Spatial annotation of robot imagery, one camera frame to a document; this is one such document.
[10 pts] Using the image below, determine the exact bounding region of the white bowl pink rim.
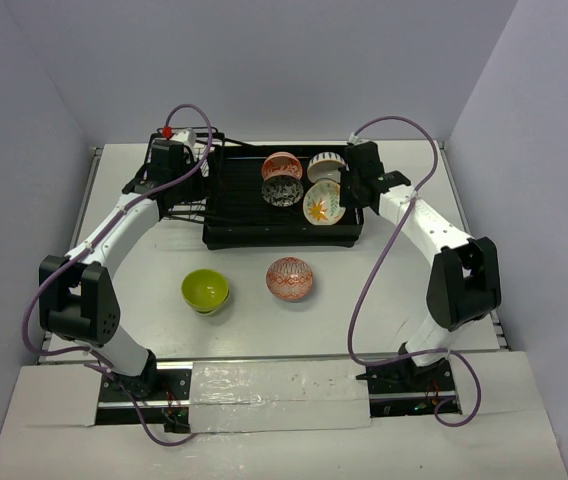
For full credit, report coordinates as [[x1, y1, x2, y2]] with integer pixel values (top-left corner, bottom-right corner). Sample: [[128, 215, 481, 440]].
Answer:
[[307, 152, 346, 183]]

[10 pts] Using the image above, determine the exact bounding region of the leaf pattern white bowl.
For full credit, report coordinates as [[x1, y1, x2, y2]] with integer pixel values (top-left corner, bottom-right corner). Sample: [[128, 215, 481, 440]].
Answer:
[[303, 179, 346, 226]]

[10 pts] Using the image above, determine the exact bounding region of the orange floral bowl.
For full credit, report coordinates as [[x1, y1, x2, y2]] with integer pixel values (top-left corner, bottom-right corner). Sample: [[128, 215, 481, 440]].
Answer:
[[261, 152, 304, 180]]

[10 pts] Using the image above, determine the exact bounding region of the black leaf pattern bowl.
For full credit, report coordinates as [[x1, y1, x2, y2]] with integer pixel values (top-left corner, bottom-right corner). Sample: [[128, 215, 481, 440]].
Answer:
[[261, 175, 304, 208]]

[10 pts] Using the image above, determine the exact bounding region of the orange blue geometric bowl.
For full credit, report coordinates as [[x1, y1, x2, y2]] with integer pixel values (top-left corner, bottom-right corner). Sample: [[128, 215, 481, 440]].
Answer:
[[266, 257, 314, 302]]

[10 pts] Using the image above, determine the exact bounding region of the green bowl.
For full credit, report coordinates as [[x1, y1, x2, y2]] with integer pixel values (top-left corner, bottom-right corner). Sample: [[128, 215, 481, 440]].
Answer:
[[181, 269, 230, 314]]

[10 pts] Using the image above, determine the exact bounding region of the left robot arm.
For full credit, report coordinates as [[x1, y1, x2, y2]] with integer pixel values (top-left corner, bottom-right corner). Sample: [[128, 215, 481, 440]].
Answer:
[[38, 129, 202, 399]]

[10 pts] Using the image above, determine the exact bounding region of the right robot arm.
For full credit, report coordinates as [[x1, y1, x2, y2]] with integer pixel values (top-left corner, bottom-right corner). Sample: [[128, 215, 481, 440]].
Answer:
[[340, 141, 502, 391]]

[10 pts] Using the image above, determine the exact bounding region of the black dish rack tray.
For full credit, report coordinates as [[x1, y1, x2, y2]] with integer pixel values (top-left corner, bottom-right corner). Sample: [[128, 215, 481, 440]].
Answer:
[[203, 143, 364, 250]]

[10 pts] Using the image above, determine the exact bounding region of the white taped sheet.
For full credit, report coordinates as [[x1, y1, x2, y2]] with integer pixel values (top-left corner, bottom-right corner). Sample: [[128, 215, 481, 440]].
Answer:
[[189, 360, 371, 433]]

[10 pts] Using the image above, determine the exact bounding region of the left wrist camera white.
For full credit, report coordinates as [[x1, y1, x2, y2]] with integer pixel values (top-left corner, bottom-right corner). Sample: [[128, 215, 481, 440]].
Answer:
[[161, 126, 197, 149]]

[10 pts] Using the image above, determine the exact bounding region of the black wire plate rack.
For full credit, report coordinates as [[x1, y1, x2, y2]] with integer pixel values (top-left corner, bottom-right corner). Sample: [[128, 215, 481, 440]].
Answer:
[[165, 127, 225, 224]]

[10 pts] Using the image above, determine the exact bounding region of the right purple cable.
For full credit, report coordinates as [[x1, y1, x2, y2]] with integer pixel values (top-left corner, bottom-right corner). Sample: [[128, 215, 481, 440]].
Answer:
[[346, 116, 481, 427]]

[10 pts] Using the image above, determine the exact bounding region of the purple cable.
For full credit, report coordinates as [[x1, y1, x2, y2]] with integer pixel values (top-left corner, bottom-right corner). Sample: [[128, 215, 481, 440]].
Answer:
[[346, 116, 481, 427], [22, 103, 215, 446]]

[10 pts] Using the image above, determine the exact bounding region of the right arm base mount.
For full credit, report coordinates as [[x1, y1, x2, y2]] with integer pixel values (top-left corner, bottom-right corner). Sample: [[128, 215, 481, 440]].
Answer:
[[356, 359, 460, 418]]

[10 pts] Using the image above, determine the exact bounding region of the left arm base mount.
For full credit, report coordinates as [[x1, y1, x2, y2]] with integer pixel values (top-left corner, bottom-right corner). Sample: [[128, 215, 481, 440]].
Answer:
[[95, 362, 193, 434]]

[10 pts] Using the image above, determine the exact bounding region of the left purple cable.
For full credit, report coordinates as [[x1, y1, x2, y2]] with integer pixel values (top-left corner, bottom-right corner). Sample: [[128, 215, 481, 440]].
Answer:
[[22, 103, 215, 446]]

